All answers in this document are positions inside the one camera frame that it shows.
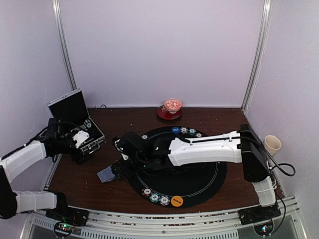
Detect orange big blind button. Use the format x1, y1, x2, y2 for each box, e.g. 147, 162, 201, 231
170, 195, 184, 207

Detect blue small blind button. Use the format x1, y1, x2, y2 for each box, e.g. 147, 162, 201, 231
171, 126, 181, 134

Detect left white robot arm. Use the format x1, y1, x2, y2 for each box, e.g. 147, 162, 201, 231
0, 118, 90, 221

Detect front aluminium rail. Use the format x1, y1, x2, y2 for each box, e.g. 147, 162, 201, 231
18, 208, 309, 239

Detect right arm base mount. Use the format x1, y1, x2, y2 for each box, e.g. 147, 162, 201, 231
238, 206, 281, 237

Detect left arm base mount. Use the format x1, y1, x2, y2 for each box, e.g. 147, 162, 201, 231
45, 207, 89, 239

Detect right aluminium frame post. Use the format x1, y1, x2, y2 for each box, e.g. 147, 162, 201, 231
241, 0, 273, 113

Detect grey playing card deck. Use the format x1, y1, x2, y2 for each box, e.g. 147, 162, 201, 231
97, 166, 116, 183

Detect black round poker mat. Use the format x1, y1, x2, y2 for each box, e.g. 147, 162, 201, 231
127, 126, 227, 208

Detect aluminium poker case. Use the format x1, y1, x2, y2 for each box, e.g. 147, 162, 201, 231
48, 89, 105, 154

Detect green chips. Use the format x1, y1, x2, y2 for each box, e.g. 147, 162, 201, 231
149, 193, 160, 203
188, 128, 196, 135

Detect dark red saucer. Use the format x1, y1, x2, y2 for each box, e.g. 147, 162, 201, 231
157, 105, 182, 120

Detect red white patterned bowl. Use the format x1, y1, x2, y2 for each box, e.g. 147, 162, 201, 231
163, 98, 183, 114

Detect mixed chip stack in case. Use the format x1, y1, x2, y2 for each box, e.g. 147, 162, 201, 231
84, 119, 92, 128

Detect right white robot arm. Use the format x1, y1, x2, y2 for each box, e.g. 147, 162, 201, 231
109, 124, 283, 220

